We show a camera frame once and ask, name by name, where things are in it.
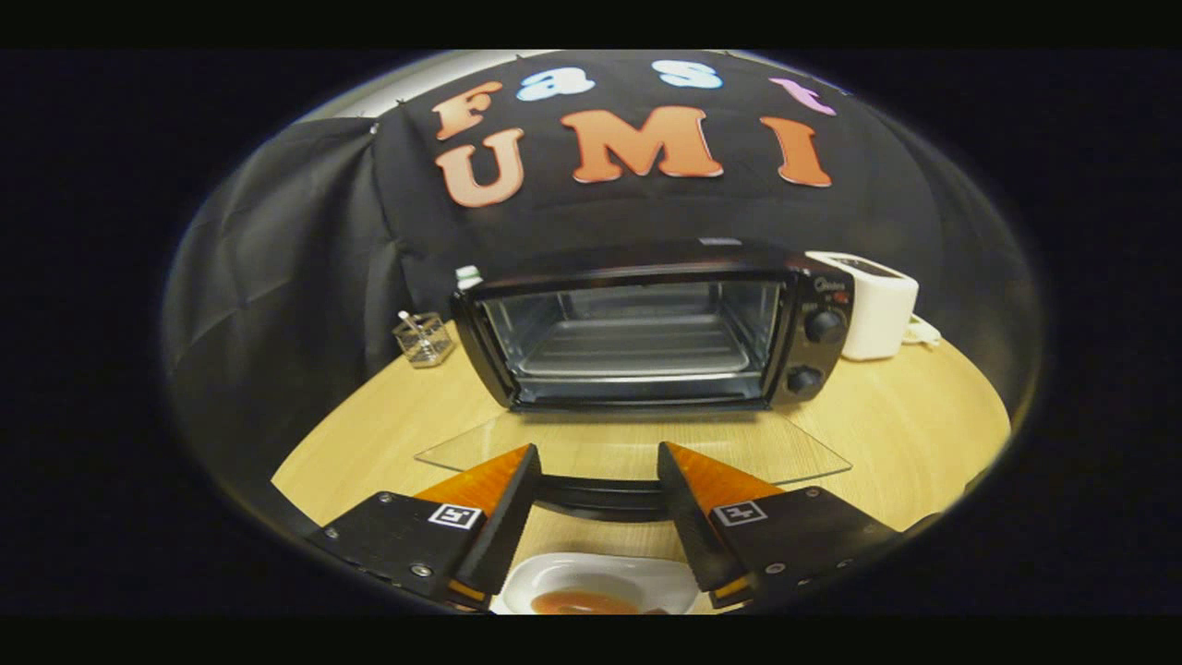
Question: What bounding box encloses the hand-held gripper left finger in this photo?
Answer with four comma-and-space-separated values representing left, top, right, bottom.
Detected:
309, 443, 543, 611

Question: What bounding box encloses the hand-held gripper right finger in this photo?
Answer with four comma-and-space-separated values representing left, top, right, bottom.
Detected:
657, 441, 911, 609

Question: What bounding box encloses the black toaster oven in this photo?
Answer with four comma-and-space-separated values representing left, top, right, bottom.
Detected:
416, 238, 855, 523

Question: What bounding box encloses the white pop-up toaster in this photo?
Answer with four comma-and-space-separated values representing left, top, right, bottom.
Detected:
805, 250, 921, 361

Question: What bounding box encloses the white plate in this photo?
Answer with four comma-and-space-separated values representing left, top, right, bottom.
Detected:
499, 552, 701, 615

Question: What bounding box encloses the clear glass holder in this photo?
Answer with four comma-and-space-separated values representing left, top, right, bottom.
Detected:
392, 311, 456, 369

